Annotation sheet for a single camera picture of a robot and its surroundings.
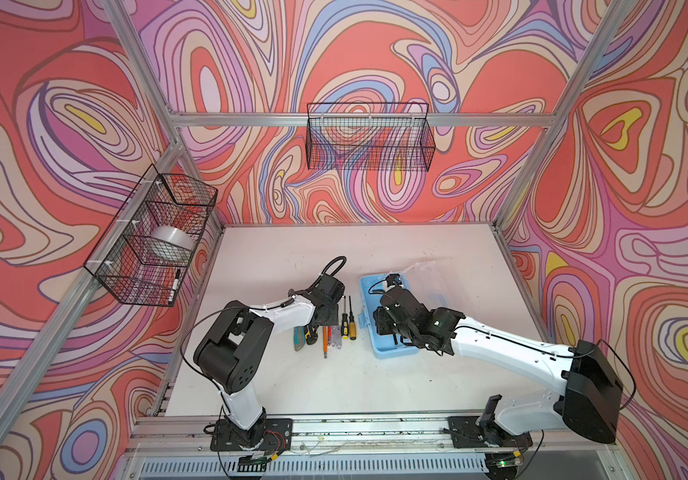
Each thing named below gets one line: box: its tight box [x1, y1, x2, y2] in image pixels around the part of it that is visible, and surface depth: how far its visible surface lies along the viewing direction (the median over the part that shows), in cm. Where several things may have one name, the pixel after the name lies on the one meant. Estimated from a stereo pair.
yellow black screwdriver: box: [349, 295, 357, 340], surface depth 93 cm
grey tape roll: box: [146, 226, 193, 260], surface depth 74 cm
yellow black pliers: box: [305, 325, 319, 345], surface depth 91 cm
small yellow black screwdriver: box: [341, 296, 349, 339], surface depth 92 cm
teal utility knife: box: [293, 326, 306, 351], surface depth 90 cm
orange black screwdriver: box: [323, 326, 329, 359], surface depth 90 cm
